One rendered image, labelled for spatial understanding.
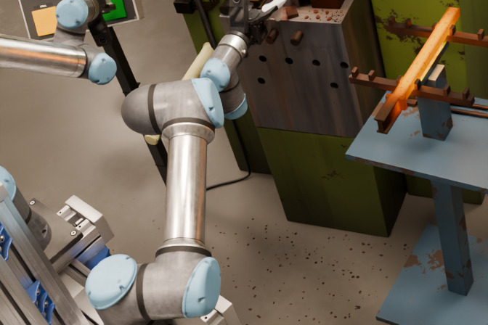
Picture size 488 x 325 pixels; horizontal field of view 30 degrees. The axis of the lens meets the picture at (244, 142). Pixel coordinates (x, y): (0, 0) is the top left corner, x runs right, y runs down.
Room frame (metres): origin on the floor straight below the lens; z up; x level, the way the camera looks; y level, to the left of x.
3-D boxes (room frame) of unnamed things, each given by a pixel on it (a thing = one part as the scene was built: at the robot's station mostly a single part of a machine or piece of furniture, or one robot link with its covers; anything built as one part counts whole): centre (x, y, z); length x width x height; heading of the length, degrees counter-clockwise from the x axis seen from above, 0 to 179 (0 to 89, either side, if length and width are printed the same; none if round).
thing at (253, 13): (2.02, -0.10, 0.97); 0.12 x 0.08 x 0.09; 143
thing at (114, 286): (1.27, 0.34, 0.98); 0.13 x 0.12 x 0.14; 71
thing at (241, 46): (1.95, -0.05, 0.98); 0.08 x 0.05 x 0.08; 53
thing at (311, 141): (2.33, -0.37, 0.23); 0.56 x 0.38 x 0.47; 143
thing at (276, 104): (2.33, -0.37, 0.69); 0.56 x 0.38 x 0.45; 143
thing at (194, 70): (2.32, 0.13, 0.62); 0.44 x 0.05 x 0.05; 143
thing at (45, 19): (2.35, 0.43, 1.01); 0.07 x 0.05 x 0.07; 78
